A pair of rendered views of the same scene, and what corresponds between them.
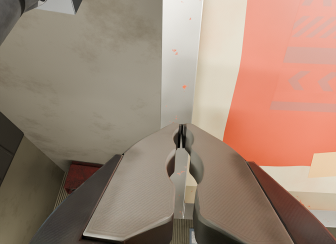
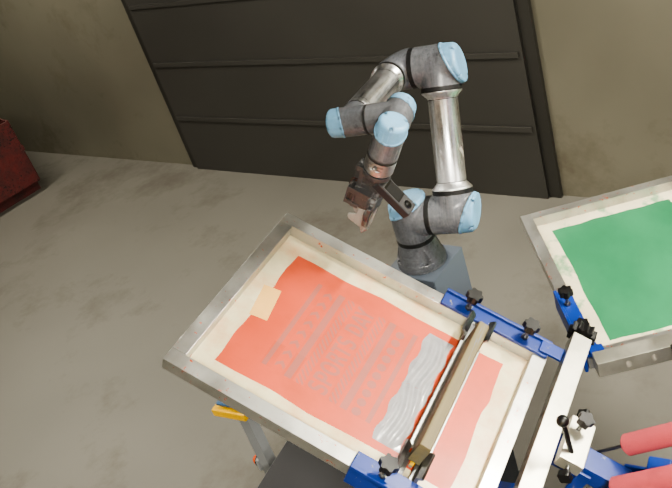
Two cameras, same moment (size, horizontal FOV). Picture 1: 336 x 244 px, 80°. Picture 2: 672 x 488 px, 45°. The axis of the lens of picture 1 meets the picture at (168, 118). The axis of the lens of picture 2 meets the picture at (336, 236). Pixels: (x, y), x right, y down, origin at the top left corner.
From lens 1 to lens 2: 2.03 m
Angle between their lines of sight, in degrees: 44
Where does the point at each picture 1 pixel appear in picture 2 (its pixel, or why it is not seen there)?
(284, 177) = (270, 275)
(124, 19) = not seen: hidden behind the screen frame
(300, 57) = (338, 300)
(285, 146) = (293, 282)
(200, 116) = (329, 260)
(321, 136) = (291, 296)
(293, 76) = (330, 295)
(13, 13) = (400, 237)
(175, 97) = (350, 250)
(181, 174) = (312, 234)
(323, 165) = (270, 292)
